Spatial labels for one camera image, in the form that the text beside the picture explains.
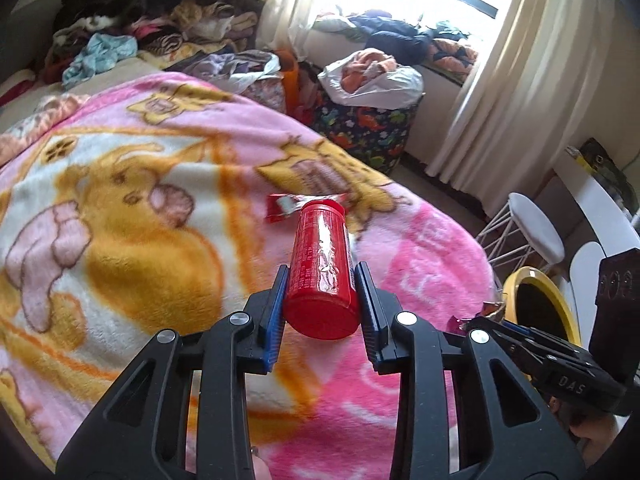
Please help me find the floral fabric bag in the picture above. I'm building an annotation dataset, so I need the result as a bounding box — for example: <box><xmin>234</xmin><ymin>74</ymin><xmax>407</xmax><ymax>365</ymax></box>
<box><xmin>239</xmin><ymin>77</ymin><xmax>289</xmax><ymax>114</ymax></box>

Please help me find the pink printed blanket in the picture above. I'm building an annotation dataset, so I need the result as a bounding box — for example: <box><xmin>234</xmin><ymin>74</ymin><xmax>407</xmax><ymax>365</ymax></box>
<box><xmin>0</xmin><ymin>71</ymin><xmax>502</xmax><ymax>480</ymax></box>

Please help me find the brown wrapper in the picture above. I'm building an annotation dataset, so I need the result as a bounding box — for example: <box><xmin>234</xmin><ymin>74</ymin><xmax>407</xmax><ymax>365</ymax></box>
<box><xmin>447</xmin><ymin>299</ymin><xmax>507</xmax><ymax>334</ymax></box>

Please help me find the pile of clothes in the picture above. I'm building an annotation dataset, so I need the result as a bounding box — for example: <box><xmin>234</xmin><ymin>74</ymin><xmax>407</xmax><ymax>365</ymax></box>
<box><xmin>42</xmin><ymin>0</ymin><xmax>264</xmax><ymax>86</ymax></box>

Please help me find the red snack wrapper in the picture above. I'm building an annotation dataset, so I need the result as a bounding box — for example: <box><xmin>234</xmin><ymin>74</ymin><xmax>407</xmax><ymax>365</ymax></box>
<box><xmin>264</xmin><ymin>193</ymin><xmax>347</xmax><ymax>224</ymax></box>

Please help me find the sheer white curtain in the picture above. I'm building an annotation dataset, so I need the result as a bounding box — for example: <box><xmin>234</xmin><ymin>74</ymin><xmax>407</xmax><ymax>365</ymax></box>
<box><xmin>256</xmin><ymin>0</ymin><xmax>352</xmax><ymax>62</ymax></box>

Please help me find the purple grey garment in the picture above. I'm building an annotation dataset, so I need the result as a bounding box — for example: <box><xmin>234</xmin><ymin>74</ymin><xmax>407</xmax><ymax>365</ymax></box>
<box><xmin>167</xmin><ymin>50</ymin><xmax>281</xmax><ymax>94</ymax></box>

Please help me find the dark jacket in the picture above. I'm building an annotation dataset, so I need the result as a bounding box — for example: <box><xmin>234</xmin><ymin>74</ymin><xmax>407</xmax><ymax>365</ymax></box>
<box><xmin>347</xmin><ymin>9</ymin><xmax>437</xmax><ymax>64</ymax></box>

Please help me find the white wire stool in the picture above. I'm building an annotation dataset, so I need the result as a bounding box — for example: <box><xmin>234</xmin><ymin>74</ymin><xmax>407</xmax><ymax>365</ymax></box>
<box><xmin>474</xmin><ymin>192</ymin><xmax>569</xmax><ymax>274</ymax></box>

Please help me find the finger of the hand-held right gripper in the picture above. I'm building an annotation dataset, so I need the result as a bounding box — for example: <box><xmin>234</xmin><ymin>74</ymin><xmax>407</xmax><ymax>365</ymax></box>
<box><xmin>466</xmin><ymin>316</ymin><xmax>552</xmax><ymax>362</ymax></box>

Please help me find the yellow trash bin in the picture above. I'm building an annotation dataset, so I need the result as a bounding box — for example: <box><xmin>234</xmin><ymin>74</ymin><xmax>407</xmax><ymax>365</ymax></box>
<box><xmin>501</xmin><ymin>266</ymin><xmax>582</xmax><ymax>347</ymax></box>

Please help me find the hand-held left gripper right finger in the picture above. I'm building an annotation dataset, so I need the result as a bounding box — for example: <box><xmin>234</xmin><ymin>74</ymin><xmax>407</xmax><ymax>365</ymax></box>
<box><xmin>353</xmin><ymin>262</ymin><xmax>586</xmax><ymax>480</ymax></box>

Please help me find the orange bag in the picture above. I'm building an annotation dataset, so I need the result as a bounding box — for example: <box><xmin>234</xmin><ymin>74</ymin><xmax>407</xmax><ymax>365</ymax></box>
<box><xmin>274</xmin><ymin>49</ymin><xmax>317</xmax><ymax>122</ymax></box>

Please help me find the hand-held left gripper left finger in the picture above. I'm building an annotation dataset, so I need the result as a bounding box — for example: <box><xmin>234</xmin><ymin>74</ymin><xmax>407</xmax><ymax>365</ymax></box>
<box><xmin>56</xmin><ymin>265</ymin><xmax>290</xmax><ymax>480</ymax></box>

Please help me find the cream pleated curtain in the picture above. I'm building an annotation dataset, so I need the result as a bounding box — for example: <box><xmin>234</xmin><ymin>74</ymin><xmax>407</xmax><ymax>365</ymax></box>
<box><xmin>426</xmin><ymin>0</ymin><xmax>622</xmax><ymax>202</ymax></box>

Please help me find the dark green bag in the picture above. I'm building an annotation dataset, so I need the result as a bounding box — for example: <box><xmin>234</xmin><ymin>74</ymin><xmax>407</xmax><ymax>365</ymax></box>
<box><xmin>579</xmin><ymin>137</ymin><xmax>640</xmax><ymax>212</ymax></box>

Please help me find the light blue cloth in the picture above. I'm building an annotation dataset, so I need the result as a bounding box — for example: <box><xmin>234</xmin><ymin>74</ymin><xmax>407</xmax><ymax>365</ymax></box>
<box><xmin>62</xmin><ymin>33</ymin><xmax>139</xmax><ymax>87</ymax></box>

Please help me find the person's right hand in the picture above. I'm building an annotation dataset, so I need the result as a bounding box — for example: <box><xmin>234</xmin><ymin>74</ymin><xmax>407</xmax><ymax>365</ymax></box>
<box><xmin>550</xmin><ymin>394</ymin><xmax>624</xmax><ymax>467</ymax></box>

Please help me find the white bag of clothes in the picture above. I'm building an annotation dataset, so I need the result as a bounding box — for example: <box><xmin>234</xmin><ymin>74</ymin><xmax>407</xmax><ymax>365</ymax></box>
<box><xmin>317</xmin><ymin>48</ymin><xmax>425</xmax><ymax>109</ymax></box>

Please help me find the white rounded chair back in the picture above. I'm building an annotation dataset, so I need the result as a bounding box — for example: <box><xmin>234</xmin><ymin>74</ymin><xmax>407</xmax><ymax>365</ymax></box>
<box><xmin>569</xmin><ymin>241</ymin><xmax>609</xmax><ymax>307</ymax></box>

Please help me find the red cylindrical canister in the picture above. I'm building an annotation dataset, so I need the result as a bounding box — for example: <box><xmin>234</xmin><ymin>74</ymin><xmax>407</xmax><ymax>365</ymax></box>
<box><xmin>282</xmin><ymin>199</ymin><xmax>362</xmax><ymax>341</ymax></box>

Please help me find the orange patterned cushion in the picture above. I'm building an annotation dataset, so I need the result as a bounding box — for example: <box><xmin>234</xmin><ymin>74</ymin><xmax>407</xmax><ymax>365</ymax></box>
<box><xmin>426</xmin><ymin>36</ymin><xmax>479</xmax><ymax>79</ymax></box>

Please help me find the dinosaur print laundry basket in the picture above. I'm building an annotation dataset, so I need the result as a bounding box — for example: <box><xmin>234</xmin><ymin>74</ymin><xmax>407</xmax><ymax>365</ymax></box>
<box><xmin>309</xmin><ymin>94</ymin><xmax>421</xmax><ymax>174</ymax></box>

